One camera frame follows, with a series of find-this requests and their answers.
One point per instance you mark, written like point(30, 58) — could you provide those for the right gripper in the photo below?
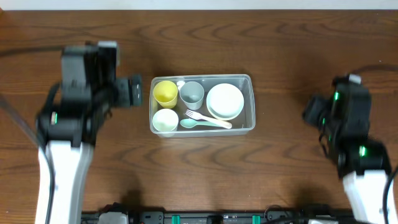
point(347, 90)

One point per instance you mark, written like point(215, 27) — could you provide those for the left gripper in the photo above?
point(91, 58)

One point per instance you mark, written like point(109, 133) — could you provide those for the yellow plastic cup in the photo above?
point(166, 94)

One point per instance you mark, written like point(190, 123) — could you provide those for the white plastic cup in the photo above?
point(165, 120)

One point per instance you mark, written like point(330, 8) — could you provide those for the grey plastic cup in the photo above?
point(192, 94)

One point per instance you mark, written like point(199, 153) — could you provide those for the pale green plastic spoon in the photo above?
point(191, 123)

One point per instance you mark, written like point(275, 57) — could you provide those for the white plastic fork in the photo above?
point(196, 116)

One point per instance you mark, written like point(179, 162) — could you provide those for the white plastic bowl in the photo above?
point(225, 94)

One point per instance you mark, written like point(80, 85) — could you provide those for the light blue plastic bowl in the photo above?
point(225, 112)

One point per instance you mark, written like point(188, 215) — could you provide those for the yellow plastic bowl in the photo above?
point(224, 117)

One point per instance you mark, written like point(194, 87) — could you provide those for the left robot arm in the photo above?
point(68, 123)

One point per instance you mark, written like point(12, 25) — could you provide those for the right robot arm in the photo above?
point(362, 163)

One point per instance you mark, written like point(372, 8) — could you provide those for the clear plastic container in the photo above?
point(245, 122)

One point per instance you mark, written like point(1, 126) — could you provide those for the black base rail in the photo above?
point(318, 213)

